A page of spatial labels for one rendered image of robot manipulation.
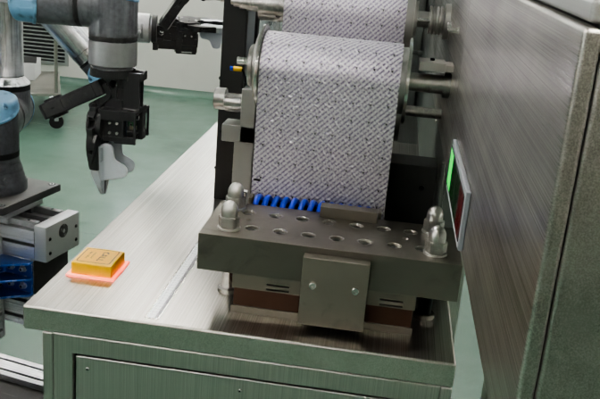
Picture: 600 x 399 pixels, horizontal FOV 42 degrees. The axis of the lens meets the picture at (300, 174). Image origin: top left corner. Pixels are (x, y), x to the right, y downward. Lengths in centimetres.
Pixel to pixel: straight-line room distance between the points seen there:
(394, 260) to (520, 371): 67
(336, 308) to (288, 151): 30
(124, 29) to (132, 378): 54
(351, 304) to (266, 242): 16
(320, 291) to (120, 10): 52
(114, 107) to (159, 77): 599
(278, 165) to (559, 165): 92
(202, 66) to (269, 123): 582
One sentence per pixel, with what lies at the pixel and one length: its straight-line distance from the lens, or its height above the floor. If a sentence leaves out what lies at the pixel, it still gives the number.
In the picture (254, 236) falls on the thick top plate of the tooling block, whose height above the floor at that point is 103.
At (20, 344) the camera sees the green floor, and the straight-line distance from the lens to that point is 305.
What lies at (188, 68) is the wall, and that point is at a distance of 719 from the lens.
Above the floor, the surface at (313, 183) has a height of 107.
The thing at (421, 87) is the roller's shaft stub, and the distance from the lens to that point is 137.
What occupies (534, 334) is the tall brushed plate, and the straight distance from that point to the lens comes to 52.
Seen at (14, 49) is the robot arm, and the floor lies 115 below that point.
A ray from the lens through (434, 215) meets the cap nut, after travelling 129.
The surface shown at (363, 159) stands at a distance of 135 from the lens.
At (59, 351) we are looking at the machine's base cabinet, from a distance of 131.
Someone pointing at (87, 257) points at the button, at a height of 92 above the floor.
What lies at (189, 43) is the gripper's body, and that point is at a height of 119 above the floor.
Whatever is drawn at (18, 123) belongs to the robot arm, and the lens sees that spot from 203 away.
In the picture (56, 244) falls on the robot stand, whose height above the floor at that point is 72.
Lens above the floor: 148
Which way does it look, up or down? 17 degrees down
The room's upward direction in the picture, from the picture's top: 5 degrees clockwise
